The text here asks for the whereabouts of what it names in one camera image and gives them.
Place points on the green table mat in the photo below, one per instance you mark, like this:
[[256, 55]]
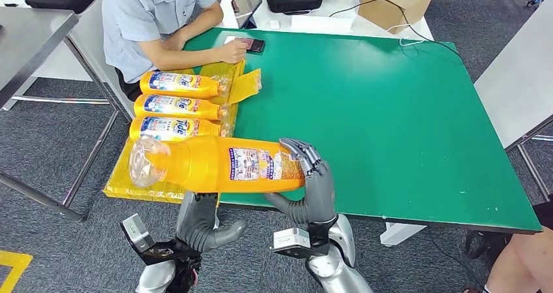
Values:
[[432, 131]]

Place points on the brown cardboard box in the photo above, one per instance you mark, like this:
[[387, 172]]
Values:
[[391, 5]]

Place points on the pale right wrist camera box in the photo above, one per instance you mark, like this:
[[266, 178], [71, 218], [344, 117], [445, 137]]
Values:
[[289, 241]]

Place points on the person's right forearm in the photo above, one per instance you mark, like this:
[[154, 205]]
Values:
[[181, 56]]

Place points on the person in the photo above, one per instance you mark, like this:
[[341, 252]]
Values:
[[142, 18], [523, 265]]

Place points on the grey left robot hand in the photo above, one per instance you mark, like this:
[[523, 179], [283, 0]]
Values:
[[196, 222]]

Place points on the light grey table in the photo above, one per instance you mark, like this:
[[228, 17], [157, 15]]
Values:
[[514, 79], [88, 44]]

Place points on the smartphone with red case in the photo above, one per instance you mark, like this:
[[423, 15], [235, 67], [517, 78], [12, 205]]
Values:
[[257, 45]]

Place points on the steel table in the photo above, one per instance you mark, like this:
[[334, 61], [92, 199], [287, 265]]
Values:
[[26, 36]]

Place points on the small white charger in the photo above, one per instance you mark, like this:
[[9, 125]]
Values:
[[274, 23]]

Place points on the orange detergent bottle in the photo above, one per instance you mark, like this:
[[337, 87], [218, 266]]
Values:
[[209, 88], [211, 109], [211, 129], [203, 165]]

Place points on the yellow taped cardboard mat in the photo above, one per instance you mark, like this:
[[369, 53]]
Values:
[[121, 187]]

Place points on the person's left forearm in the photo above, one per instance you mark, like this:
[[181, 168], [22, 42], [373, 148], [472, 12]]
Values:
[[203, 21]]

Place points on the yellow floor tape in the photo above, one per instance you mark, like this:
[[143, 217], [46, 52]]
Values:
[[17, 260]]

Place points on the person's right hand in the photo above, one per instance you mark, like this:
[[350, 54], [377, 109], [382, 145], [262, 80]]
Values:
[[231, 51]]

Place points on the flat white box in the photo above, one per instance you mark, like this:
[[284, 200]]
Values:
[[322, 23]]

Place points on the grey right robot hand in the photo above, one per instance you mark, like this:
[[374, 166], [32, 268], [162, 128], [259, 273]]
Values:
[[322, 196]]

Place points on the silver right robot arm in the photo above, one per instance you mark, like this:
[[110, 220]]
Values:
[[341, 273]]

